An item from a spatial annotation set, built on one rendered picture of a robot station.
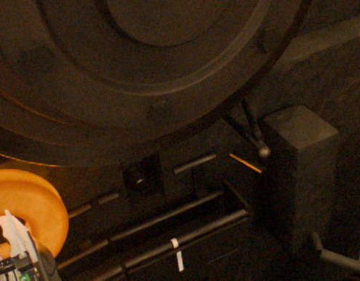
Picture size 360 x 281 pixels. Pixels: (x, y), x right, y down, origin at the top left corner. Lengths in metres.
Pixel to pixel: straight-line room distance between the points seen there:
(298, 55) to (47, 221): 0.44
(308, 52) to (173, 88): 0.38
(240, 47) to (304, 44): 0.36
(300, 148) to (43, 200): 0.35
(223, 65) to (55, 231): 0.30
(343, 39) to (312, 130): 0.17
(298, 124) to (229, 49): 0.31
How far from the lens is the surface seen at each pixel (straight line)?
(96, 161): 0.56
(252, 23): 0.47
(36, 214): 0.61
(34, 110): 0.46
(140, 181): 0.75
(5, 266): 0.52
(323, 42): 0.82
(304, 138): 0.73
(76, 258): 0.74
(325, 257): 0.84
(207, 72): 0.46
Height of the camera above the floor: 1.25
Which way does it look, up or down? 38 degrees down
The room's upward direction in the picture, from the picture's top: 7 degrees counter-clockwise
